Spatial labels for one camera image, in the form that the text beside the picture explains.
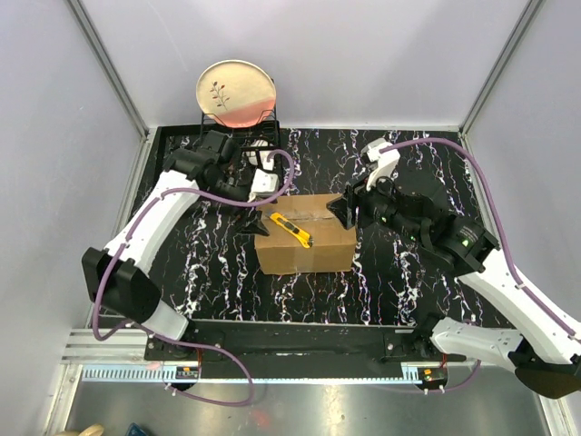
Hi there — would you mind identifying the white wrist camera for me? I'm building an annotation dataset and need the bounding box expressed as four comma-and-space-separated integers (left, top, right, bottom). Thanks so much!
361, 138, 400, 191
248, 169, 279, 202

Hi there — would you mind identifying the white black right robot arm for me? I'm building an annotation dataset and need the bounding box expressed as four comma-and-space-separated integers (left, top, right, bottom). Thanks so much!
326, 174, 580, 399

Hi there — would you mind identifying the black wire dish rack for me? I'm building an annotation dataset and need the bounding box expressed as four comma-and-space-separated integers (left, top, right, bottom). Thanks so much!
153, 108, 281, 180

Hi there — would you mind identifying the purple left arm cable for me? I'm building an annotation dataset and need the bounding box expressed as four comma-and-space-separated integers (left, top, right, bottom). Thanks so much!
91, 149, 296, 406

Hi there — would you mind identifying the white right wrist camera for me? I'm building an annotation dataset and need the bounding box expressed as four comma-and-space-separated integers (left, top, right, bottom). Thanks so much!
361, 138, 400, 191

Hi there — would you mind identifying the brown cardboard express box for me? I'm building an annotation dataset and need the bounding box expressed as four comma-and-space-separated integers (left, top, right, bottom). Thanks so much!
254, 193, 357, 275

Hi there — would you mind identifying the small white cup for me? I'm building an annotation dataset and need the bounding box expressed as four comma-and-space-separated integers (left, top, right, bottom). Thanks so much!
244, 140, 274, 171

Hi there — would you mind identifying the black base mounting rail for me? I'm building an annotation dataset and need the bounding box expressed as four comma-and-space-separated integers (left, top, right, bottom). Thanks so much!
143, 317, 468, 369

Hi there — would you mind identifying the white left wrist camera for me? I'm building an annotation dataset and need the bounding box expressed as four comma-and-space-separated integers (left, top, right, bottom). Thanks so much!
248, 169, 279, 202

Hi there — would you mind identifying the dark blue tray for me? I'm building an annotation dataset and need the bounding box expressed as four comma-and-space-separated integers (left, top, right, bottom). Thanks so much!
125, 422, 148, 436

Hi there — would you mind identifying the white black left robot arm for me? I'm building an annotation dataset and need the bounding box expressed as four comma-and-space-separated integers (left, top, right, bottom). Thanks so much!
82, 131, 279, 360

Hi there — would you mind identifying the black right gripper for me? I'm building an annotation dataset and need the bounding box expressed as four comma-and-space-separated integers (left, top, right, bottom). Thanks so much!
325, 163, 427, 243

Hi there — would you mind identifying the yellow utility knife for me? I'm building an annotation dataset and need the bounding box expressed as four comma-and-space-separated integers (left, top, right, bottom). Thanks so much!
269, 212, 313, 249

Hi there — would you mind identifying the beige pink floral plate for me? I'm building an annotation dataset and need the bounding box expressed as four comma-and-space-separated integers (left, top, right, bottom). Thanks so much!
196, 60, 277, 129

